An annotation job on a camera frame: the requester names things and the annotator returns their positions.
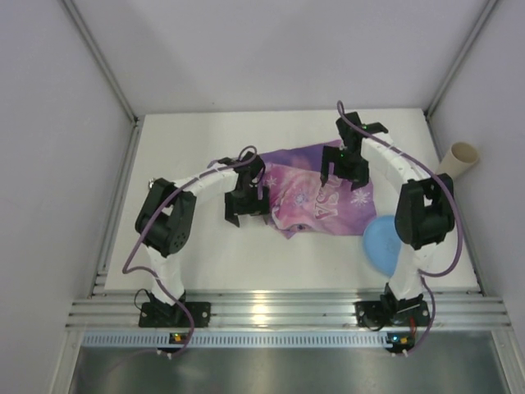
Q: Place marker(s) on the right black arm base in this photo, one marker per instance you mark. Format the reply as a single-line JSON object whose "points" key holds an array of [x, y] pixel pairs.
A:
{"points": [[376, 315]]}

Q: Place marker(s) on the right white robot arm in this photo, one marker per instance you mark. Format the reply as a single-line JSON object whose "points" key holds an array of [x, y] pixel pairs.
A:
{"points": [[425, 211]]}

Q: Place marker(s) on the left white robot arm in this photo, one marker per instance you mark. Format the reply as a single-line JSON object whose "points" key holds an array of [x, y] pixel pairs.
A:
{"points": [[165, 220]]}

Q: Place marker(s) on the perforated cable duct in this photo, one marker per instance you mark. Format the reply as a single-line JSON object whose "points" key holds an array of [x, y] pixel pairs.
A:
{"points": [[240, 340]]}

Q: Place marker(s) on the beige cup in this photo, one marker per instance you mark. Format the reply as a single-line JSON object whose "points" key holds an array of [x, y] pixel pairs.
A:
{"points": [[459, 158]]}

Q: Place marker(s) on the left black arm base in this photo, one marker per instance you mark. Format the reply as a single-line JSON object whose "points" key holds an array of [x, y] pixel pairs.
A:
{"points": [[155, 315]]}

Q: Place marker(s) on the purple Elsa placemat cloth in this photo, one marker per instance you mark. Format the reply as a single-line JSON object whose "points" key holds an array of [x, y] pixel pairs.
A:
{"points": [[299, 202]]}

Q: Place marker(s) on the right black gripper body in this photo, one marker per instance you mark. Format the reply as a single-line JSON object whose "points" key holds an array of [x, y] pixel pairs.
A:
{"points": [[345, 167]]}

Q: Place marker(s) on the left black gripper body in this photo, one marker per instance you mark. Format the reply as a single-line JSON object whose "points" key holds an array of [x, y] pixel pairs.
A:
{"points": [[244, 203]]}

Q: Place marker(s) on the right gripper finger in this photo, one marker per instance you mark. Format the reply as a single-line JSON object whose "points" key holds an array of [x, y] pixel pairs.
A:
{"points": [[353, 184], [325, 172]]}

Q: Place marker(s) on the blue plastic plate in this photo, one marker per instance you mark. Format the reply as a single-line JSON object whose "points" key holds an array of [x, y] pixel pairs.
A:
{"points": [[382, 245]]}

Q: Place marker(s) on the aluminium mounting rail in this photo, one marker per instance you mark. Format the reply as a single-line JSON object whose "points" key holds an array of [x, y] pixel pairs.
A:
{"points": [[281, 310]]}

